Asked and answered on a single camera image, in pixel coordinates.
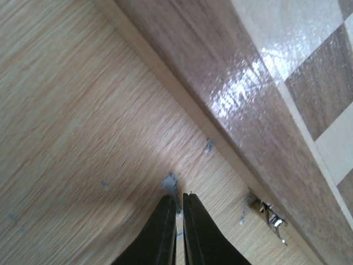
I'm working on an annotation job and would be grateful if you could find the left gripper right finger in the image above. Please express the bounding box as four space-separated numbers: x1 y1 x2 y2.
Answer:
183 193 250 265

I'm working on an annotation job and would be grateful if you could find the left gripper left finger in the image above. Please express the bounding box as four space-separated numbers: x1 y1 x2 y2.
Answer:
113 195 177 264

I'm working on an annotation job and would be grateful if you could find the wooden chess board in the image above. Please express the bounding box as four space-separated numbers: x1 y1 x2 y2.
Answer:
96 1 352 264

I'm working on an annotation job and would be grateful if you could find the metal board clasp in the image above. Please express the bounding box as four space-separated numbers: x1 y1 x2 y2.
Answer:
248 190 288 246

